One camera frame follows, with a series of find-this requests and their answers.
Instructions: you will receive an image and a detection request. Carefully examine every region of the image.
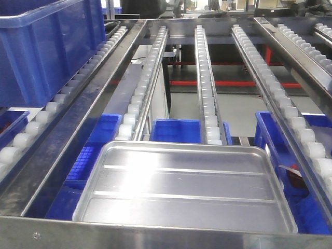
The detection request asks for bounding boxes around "silver metal tray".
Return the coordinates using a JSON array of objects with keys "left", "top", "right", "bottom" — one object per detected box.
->
[{"left": 73, "top": 141, "right": 298, "bottom": 233}]

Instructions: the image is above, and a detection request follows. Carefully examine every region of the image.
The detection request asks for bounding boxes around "steel shelf divider beam right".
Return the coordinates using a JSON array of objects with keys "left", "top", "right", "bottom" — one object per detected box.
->
[{"left": 254, "top": 17, "right": 331, "bottom": 117}]

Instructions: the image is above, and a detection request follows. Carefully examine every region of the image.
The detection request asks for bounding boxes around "steel shelf divider beam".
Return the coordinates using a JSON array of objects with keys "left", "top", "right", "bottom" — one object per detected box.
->
[
  {"left": 254, "top": 17, "right": 331, "bottom": 117},
  {"left": 1, "top": 19, "right": 148, "bottom": 217}
]

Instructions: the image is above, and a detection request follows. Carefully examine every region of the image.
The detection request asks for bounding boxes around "steel shelf divider beam left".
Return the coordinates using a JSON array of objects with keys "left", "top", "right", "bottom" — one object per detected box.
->
[{"left": 1, "top": 19, "right": 148, "bottom": 217}]

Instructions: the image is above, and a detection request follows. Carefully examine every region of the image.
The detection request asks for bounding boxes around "blue bin lower centre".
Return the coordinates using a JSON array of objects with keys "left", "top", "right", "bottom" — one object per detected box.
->
[{"left": 149, "top": 118, "right": 233, "bottom": 145}]

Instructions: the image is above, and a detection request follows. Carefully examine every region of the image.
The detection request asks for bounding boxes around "blue bin lower left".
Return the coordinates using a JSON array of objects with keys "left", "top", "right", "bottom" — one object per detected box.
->
[{"left": 45, "top": 114, "right": 122, "bottom": 220}]

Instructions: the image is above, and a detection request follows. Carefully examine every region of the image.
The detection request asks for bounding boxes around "large blue plastic bin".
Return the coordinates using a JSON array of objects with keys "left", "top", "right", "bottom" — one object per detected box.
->
[{"left": 1, "top": 0, "right": 106, "bottom": 107}]

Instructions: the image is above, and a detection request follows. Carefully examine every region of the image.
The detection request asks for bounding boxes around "small blue bin far left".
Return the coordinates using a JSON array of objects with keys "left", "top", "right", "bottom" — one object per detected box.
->
[{"left": 1, "top": 109, "right": 30, "bottom": 149}]

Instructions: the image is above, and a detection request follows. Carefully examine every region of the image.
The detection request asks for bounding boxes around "blue bin lower right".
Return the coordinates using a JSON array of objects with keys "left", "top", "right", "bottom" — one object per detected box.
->
[{"left": 254, "top": 111, "right": 331, "bottom": 234}]

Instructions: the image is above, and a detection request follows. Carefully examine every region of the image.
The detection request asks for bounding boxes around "white roller rail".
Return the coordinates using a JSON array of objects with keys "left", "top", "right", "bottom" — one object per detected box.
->
[
  {"left": 115, "top": 26, "right": 169, "bottom": 141},
  {"left": 232, "top": 24, "right": 331, "bottom": 206},
  {"left": 195, "top": 25, "right": 228, "bottom": 145}
]

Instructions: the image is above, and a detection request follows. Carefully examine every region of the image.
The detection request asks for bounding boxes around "centre white roller rail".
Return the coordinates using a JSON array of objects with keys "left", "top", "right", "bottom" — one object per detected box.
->
[{"left": 195, "top": 25, "right": 228, "bottom": 145}]

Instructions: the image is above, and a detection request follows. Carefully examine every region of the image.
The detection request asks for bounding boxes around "right shelf roller rail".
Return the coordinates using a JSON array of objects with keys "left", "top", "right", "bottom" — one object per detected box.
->
[{"left": 276, "top": 23, "right": 332, "bottom": 76}]

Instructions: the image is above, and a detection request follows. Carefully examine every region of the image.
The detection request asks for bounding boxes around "steel shelf front frame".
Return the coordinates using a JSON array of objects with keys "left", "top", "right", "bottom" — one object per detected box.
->
[{"left": 1, "top": 216, "right": 331, "bottom": 248}]

